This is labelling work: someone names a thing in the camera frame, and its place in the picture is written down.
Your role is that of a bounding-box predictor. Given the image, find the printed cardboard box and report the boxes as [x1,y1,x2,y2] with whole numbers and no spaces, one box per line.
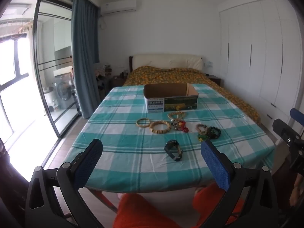
[143,83,199,113]

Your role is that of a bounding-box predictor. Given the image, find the red table leg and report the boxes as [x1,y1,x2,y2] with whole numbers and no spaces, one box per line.
[91,188,118,215]

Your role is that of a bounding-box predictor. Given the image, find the black framed window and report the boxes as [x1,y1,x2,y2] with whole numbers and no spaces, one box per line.
[0,36,29,143]

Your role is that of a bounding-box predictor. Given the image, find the white wardrobe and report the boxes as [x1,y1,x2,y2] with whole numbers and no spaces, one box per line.
[218,0,302,133]

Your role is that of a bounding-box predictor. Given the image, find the person's right hand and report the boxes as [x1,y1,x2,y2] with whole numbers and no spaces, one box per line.
[288,173,304,207]

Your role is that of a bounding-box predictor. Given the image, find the dark beaded cord bracelet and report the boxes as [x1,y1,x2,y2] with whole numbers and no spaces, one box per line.
[207,126,222,139]

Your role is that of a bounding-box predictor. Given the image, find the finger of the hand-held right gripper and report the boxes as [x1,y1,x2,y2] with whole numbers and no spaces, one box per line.
[273,119,302,146]
[290,108,304,124]

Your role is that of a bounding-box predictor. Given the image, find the blue curtain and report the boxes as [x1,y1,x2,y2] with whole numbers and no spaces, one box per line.
[71,0,100,119]

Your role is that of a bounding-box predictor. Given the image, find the pale yellow bead necklace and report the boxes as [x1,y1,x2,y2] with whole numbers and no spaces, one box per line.
[167,111,187,123]

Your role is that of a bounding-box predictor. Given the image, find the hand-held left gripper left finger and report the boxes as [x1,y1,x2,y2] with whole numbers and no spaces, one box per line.
[25,138,104,228]

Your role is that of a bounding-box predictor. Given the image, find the pile of clothes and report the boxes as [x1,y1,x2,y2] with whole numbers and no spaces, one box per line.
[95,64,112,81]

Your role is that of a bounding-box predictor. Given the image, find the teal checked tablecloth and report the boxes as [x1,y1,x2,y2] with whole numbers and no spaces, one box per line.
[71,83,276,194]

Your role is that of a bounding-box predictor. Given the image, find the wooden bead bracelet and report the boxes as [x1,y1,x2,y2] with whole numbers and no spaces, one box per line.
[149,121,172,133]

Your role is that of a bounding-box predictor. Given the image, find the black wristwatch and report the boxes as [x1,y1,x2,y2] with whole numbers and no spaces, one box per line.
[164,140,183,162]

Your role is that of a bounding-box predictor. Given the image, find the cream padded headboard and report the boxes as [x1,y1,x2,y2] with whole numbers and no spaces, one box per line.
[132,54,203,73]

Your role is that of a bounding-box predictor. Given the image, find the red bead bracelet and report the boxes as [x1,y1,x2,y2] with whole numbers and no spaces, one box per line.
[177,121,189,133]

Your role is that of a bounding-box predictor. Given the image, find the sliding glass door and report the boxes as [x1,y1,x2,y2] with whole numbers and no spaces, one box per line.
[33,0,81,138]

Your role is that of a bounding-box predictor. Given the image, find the dark wooden nightstand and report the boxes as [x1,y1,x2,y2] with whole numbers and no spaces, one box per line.
[112,75,130,88]
[208,75,222,87]

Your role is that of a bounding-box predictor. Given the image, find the green bead necklace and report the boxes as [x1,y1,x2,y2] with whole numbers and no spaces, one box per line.
[197,132,211,142]

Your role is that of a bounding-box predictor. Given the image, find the yellow bangle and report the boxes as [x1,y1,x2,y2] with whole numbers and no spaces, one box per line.
[136,118,151,128]

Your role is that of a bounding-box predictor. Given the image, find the white air conditioner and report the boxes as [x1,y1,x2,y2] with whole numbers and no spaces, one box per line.
[101,0,137,15]

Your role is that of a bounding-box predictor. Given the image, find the grey washing machine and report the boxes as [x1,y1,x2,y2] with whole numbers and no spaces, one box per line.
[53,75,78,110]

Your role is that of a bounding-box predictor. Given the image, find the orange pants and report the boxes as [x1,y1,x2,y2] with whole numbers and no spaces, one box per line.
[113,182,245,228]

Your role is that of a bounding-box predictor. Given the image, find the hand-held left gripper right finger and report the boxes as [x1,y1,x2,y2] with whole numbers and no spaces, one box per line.
[200,140,277,228]

